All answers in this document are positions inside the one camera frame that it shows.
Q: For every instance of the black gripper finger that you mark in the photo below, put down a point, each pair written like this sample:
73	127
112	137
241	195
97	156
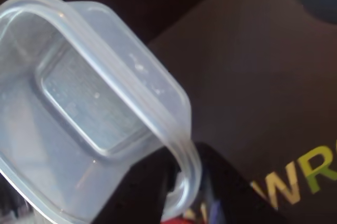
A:
237	197
142	189

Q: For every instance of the clear plastic food container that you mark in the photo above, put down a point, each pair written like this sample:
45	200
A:
79	89

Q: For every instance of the dark grey NOWROBO mat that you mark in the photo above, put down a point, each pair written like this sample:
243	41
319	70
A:
250	76

